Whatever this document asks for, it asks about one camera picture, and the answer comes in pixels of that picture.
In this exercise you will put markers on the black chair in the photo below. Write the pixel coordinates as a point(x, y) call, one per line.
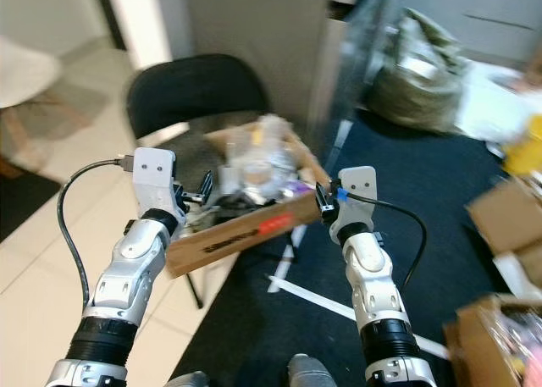
point(195, 91)

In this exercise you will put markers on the grey robot leg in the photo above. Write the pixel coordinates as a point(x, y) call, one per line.
point(312, 372)

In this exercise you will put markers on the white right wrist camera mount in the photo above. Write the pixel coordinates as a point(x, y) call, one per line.
point(357, 192)

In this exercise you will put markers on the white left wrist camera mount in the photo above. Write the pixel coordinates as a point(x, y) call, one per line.
point(154, 174)

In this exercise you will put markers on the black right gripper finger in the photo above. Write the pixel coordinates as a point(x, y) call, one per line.
point(334, 186)
point(320, 194)

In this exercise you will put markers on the person forearm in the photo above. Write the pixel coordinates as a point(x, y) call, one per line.
point(529, 80)

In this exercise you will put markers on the white sheet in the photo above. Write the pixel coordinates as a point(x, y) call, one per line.
point(487, 103)

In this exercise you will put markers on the white floor tape strip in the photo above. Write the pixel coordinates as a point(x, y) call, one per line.
point(313, 294)

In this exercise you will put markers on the black floor mat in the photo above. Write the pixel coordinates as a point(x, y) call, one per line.
point(17, 202)

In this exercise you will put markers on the olive green bag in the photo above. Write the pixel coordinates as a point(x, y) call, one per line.
point(419, 74)

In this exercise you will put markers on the clear plastic bottle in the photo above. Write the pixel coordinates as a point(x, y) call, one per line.
point(254, 158)

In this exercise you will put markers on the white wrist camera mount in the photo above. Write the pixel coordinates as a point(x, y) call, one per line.
point(357, 192)
point(154, 174)

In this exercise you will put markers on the grey drawer cabinet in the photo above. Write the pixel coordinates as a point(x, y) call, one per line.
point(474, 14)

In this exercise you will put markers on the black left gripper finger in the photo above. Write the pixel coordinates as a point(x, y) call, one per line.
point(210, 184)
point(201, 186)

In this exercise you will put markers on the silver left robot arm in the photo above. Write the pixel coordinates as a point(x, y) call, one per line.
point(127, 277)

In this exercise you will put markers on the yellow container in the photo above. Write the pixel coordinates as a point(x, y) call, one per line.
point(525, 146)

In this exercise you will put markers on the cardboard box with wrappers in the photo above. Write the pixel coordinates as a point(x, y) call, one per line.
point(495, 345)

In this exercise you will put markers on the white shell chair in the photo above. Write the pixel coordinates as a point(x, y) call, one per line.
point(27, 69)

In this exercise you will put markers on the cardboard rubbish box red print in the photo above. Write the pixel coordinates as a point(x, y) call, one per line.
point(246, 230)

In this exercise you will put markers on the plain cardboard box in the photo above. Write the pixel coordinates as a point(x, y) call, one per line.
point(508, 218)

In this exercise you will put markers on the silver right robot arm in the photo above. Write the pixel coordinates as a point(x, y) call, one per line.
point(377, 294)

